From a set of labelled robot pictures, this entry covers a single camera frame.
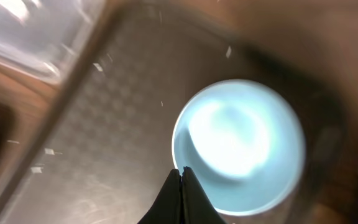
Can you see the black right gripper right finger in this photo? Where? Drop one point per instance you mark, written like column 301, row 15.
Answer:
column 196, row 207

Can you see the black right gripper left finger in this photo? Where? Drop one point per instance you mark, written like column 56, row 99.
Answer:
column 166, row 208

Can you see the light blue small bowl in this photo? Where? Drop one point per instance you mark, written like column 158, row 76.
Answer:
column 245, row 144

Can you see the clear plastic waste bin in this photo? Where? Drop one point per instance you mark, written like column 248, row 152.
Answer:
column 44, row 38

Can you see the dark brown serving tray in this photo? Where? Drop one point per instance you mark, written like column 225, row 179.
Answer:
column 104, row 151

